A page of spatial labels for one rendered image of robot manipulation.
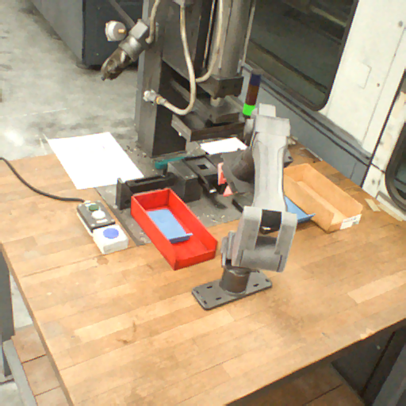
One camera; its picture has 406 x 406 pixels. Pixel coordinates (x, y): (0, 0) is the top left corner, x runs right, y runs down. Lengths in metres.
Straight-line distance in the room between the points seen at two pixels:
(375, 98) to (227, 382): 1.13
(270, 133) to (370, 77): 0.91
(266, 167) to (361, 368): 1.34
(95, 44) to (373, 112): 3.13
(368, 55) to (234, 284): 0.99
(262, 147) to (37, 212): 0.70
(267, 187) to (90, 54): 3.80
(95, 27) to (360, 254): 3.48
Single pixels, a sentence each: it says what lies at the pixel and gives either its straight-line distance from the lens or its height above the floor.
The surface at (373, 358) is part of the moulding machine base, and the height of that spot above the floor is 0.31.
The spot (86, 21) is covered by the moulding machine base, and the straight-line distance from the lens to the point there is 4.54.
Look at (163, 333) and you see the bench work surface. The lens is 1.15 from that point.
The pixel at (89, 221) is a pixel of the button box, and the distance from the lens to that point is 1.37.
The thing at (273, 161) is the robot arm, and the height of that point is 1.31.
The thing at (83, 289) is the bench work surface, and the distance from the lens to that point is 1.23.
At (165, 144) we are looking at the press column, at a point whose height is 0.94.
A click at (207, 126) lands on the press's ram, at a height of 1.14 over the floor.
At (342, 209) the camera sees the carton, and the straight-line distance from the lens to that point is 1.64.
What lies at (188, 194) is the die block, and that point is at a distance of 1.51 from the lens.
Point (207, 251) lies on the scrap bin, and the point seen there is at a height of 0.93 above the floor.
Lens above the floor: 1.77
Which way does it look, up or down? 35 degrees down
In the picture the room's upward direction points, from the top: 10 degrees clockwise
